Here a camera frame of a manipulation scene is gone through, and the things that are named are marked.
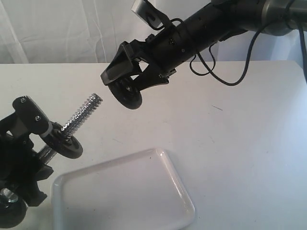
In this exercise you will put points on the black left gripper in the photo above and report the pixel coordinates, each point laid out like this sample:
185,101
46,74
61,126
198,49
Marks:
20,169

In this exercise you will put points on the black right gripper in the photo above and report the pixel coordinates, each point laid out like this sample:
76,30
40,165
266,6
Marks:
162,52

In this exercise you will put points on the black weight plate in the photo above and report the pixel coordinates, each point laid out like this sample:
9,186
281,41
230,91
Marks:
11,214
125,91
68,147

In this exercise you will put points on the chrome threaded dumbbell bar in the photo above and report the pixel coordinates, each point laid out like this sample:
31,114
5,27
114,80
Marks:
12,125

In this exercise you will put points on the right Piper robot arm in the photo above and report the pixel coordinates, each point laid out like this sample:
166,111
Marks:
223,19

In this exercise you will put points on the white rectangular tray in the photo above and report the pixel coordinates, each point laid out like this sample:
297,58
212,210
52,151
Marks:
140,191

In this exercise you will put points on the white backdrop curtain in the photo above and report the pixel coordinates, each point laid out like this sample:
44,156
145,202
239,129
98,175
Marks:
90,31

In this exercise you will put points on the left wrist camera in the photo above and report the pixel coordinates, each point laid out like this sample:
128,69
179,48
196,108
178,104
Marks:
31,116

